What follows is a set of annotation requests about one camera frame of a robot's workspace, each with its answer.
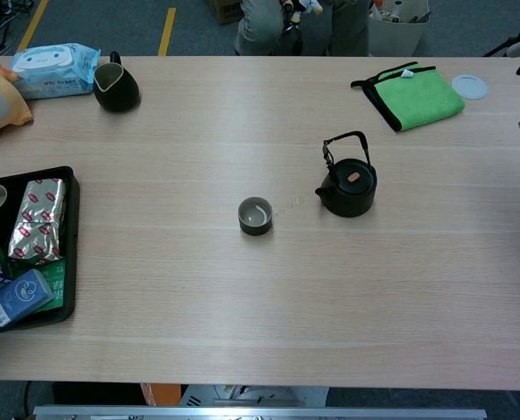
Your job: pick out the small grey tea cup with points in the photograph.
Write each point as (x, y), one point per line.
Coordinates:
(255, 227)

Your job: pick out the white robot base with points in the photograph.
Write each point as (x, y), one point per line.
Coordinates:
(251, 396)

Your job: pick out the black tripod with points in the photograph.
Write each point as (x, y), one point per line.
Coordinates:
(515, 40)

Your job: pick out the orange plush toy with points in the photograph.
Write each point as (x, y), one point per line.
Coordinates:
(6, 122)

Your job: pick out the round white plastic lid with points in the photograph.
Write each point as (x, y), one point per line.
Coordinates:
(470, 86)

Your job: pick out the blue wet wipes pack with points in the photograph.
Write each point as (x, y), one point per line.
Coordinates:
(54, 65)

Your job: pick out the green microfiber cloth black trim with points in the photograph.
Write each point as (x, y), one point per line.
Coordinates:
(417, 98)

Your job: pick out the white storage bin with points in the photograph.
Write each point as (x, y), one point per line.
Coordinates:
(395, 39)

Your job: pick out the dark pitcher with beige inside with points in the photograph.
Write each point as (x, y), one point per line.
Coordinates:
(120, 98)

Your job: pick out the silver foil tea pack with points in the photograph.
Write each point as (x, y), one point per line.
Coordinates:
(37, 219)

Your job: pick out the black plastic tray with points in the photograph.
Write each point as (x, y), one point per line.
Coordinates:
(72, 245)

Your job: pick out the green paper packet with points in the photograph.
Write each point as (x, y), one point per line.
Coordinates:
(57, 284)

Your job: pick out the blue box with white logo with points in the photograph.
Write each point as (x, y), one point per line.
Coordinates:
(19, 297)

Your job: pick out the small plush toy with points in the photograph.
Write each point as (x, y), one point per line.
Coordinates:
(306, 6)

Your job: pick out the brown cardboard box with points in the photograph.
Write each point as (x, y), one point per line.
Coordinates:
(225, 13)

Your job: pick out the person in khaki trousers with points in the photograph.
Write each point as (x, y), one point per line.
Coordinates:
(255, 30)

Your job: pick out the orange panel under table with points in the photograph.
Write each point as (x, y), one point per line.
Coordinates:
(159, 394)

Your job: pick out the aluminium rail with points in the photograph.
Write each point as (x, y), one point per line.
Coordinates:
(260, 413)

